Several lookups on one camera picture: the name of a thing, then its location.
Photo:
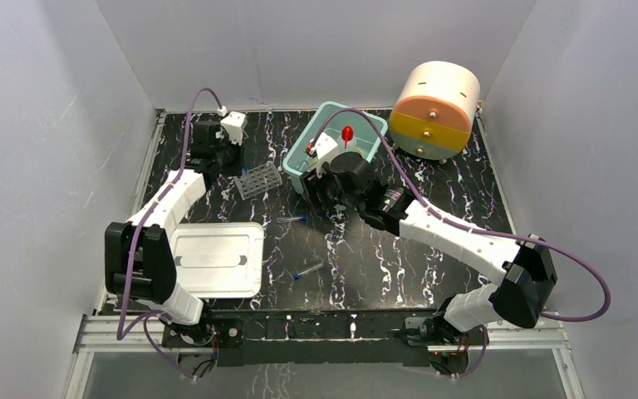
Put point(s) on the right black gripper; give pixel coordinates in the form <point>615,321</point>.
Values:
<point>314,184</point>

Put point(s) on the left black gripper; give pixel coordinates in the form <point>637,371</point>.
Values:
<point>227,163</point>

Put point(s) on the red-cap wash bottle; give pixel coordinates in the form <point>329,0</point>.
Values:
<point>348,141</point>

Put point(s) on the clear test tube rack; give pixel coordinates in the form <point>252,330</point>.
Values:
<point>257,180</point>

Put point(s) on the blue-cap test tube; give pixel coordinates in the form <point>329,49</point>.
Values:
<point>308,270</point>
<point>291,219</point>

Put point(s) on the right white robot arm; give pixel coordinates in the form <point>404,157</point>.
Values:
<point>520,273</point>

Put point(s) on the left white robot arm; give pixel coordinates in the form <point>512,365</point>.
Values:
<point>139,260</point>

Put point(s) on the light teal plastic bin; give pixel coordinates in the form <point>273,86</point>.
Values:
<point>364,140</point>

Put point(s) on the round orange yellow drawer cabinet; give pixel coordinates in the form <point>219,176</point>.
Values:
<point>434,115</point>

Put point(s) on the white bin lid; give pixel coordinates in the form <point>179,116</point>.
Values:
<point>219,260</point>

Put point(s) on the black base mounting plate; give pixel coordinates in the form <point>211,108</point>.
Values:
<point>389,335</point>

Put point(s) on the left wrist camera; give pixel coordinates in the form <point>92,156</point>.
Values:
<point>234,124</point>

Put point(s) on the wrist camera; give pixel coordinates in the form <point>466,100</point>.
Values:
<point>234,124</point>
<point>321,151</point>

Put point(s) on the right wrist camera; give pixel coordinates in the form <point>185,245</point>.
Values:
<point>321,151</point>

